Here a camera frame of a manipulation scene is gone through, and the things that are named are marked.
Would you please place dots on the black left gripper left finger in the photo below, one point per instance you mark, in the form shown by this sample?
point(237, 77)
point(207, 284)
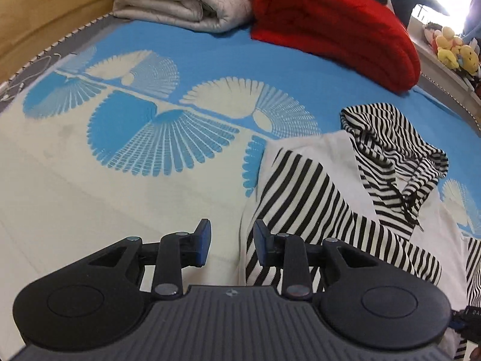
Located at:
point(103, 297)

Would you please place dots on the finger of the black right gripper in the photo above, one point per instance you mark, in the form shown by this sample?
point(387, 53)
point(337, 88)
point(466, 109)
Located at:
point(466, 320)

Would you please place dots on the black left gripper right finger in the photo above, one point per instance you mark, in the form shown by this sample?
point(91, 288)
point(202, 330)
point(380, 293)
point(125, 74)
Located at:
point(363, 299)

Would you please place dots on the black white striped hoodie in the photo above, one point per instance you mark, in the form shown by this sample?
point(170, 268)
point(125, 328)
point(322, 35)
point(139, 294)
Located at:
point(377, 185)

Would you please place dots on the blue cream patterned bedsheet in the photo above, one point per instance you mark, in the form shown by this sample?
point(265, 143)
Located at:
point(154, 127)

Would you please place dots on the yellow plush toys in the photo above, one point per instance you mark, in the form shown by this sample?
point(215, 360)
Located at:
point(452, 52)

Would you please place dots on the red folded blanket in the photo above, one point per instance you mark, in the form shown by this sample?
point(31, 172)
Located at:
point(363, 35)

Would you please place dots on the wooden bed frame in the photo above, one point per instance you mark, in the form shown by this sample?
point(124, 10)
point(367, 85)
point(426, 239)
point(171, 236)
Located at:
point(30, 26)

